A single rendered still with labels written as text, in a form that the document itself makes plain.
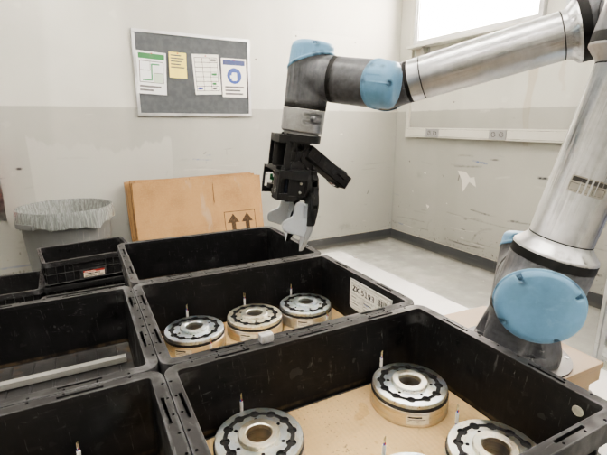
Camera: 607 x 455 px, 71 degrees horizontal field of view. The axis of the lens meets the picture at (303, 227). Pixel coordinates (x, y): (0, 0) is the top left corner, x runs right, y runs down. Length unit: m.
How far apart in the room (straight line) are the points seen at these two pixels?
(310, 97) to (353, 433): 0.51
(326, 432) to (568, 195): 0.45
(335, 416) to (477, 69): 0.59
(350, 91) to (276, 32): 3.20
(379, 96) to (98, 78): 2.91
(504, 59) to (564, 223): 0.29
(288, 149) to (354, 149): 3.53
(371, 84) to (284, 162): 0.19
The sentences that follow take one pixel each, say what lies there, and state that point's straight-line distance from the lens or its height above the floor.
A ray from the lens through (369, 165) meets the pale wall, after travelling 4.40.
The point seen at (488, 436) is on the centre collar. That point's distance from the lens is 0.57.
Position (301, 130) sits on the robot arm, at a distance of 0.74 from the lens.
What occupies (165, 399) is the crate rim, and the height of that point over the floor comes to 0.93.
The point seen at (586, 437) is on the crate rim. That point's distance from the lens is 0.51.
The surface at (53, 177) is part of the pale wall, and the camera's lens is 3.46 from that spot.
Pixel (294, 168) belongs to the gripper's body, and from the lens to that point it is 0.77.
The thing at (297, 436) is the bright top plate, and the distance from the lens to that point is 0.54.
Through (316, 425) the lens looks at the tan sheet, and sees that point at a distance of 0.61.
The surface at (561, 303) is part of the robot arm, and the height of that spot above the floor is 0.97.
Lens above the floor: 1.21
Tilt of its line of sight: 14 degrees down
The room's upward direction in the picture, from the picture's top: straight up
